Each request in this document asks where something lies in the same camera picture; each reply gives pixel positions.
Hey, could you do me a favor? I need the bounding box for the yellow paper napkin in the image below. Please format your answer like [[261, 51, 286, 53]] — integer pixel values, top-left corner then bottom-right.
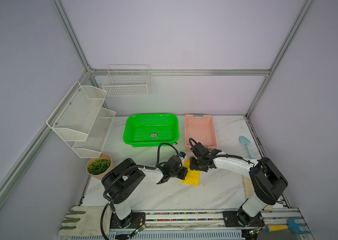
[[181, 157, 200, 186]]

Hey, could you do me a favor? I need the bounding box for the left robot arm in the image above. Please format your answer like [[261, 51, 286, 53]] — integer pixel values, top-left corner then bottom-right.
[[101, 152, 187, 228]]

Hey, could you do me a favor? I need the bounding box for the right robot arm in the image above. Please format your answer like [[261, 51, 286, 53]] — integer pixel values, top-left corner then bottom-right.
[[189, 138, 288, 227]]

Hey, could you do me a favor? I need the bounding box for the pink plastic basket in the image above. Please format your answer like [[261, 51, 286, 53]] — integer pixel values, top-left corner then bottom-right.
[[184, 115, 217, 151]]

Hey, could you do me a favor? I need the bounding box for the light blue garden trowel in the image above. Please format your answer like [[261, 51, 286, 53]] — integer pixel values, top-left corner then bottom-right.
[[239, 136, 255, 159]]

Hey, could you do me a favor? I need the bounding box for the green plastic basket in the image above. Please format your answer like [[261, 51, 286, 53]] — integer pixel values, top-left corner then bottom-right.
[[123, 114, 179, 147]]

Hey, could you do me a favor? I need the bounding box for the beige work glove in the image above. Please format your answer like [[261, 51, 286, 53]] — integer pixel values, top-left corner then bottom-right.
[[242, 176, 273, 212]]

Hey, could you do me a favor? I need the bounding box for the potted green succulent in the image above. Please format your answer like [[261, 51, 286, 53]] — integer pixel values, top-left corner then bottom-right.
[[86, 154, 115, 180]]

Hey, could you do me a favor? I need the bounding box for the green-striped white glove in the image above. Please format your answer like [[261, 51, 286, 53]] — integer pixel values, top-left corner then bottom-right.
[[57, 206, 112, 237]]

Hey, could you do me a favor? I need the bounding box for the white mesh two-tier shelf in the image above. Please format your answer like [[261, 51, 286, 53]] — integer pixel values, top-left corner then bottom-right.
[[46, 82, 116, 159]]

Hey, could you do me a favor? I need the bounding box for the blue yellow hand rake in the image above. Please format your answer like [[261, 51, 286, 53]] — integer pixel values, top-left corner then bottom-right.
[[266, 217, 310, 235]]

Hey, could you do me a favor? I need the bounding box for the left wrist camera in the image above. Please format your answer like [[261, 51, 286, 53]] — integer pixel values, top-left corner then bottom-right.
[[178, 152, 186, 165]]

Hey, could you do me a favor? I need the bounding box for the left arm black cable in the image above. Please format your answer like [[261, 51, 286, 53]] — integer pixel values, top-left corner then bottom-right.
[[100, 142, 180, 240]]

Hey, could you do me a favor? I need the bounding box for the white wire basket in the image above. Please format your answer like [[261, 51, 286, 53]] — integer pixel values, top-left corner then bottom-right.
[[102, 65, 151, 97]]

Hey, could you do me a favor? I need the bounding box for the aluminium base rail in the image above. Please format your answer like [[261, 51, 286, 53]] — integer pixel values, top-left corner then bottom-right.
[[57, 208, 315, 240]]

